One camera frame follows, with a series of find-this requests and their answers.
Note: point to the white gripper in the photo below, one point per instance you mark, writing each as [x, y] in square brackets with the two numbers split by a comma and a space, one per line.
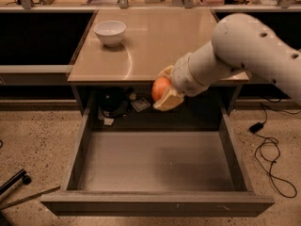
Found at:
[182, 75]

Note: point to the black device behind drawer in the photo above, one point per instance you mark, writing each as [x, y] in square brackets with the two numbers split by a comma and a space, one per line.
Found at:
[115, 102]

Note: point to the thin grey rod on floor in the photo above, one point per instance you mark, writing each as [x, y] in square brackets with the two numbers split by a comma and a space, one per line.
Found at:
[28, 198]

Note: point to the cabinet with steel top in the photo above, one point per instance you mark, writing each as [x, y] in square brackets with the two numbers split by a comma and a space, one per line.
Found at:
[154, 39]

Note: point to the orange fruit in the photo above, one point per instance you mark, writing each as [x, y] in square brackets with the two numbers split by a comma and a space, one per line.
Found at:
[159, 87]

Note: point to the black metal leg with wheel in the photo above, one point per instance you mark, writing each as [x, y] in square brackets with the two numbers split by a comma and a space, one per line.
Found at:
[19, 176]

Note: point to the open grey top drawer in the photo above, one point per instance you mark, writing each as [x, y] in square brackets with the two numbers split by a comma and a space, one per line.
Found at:
[183, 163]

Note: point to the white label card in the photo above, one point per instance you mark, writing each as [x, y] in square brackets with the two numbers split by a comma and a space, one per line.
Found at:
[140, 104]

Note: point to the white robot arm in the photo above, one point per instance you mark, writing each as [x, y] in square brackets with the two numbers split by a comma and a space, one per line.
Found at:
[239, 43]

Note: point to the white ceramic bowl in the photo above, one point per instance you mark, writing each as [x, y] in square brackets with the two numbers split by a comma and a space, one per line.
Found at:
[110, 33]

